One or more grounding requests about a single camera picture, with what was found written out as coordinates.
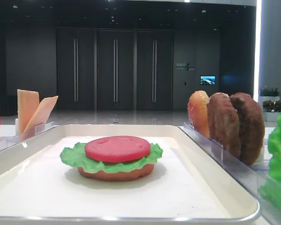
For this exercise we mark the brown meat patty front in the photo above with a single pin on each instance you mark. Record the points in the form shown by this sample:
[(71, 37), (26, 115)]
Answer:
[(223, 123)]

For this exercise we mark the brown meat patty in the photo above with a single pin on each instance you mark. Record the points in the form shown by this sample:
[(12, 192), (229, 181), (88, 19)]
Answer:
[(252, 128), (223, 123)]

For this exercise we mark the red tomato slice on burger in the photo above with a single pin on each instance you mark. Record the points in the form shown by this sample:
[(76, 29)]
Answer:
[(117, 149)]

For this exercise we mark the green lettuce leaf on burger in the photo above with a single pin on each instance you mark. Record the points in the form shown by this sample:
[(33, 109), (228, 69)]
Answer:
[(75, 157)]

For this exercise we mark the leaning orange cheese slice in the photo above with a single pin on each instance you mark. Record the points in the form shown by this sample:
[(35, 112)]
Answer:
[(42, 112)]

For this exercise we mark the brown meat patty rear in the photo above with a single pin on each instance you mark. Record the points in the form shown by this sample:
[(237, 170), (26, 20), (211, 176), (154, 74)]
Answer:
[(252, 128)]

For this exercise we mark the upright orange cheese slice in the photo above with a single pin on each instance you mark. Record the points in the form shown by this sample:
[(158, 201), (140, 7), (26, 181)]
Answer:
[(27, 103)]

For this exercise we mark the green lettuce leaf at right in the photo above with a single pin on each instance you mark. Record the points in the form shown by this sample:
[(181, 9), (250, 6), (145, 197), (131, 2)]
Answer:
[(277, 159)]

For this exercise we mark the orange sesame bun top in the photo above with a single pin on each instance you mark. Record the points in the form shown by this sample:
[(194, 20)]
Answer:
[(197, 112)]

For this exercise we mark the brown bottom bun slice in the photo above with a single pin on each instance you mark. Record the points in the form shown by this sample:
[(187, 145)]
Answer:
[(119, 176)]

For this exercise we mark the right dark double door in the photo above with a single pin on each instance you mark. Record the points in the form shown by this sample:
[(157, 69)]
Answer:
[(154, 70)]

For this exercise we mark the dark double door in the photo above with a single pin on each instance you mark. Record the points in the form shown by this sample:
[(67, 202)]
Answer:
[(115, 70), (75, 61), (154, 70)]

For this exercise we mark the middle dark double door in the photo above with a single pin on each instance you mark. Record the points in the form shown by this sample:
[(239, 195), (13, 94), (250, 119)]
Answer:
[(115, 70)]

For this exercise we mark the white rectangular serving tray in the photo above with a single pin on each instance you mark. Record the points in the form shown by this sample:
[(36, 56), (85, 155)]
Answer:
[(186, 187)]

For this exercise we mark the left dark double door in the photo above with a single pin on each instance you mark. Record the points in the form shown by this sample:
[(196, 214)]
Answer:
[(75, 61)]

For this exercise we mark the lower potted plant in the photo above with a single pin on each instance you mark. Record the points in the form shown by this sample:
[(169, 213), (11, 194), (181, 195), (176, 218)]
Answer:
[(272, 106)]

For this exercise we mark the potted plant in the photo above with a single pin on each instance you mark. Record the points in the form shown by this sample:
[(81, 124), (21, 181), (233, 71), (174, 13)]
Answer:
[(269, 92), (272, 106)]

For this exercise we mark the upper potted plant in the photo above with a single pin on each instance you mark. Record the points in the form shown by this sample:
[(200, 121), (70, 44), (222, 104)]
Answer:
[(269, 92)]

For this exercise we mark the clear acrylic left rack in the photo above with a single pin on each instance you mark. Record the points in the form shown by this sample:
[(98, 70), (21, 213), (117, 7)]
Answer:
[(9, 141)]

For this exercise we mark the clear acrylic rack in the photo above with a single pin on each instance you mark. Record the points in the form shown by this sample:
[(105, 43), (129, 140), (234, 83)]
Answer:
[(254, 179), (9, 141)]

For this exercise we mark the clear acrylic right rack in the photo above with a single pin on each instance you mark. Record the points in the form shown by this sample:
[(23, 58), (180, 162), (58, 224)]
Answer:
[(254, 179)]

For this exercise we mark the wall mounted display screen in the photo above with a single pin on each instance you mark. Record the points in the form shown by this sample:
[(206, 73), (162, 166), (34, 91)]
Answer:
[(207, 80)]

